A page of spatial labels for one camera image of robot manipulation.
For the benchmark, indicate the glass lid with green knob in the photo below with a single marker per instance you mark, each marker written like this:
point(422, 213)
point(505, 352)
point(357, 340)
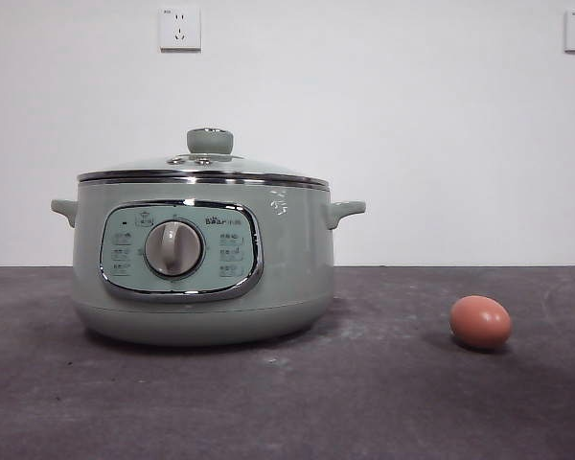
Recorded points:
point(210, 141)

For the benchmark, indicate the brown egg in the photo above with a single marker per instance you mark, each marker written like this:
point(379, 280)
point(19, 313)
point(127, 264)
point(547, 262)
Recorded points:
point(480, 322)

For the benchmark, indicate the pale green electric cooking pot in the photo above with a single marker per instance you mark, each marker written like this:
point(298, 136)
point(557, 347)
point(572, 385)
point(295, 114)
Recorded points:
point(292, 268)

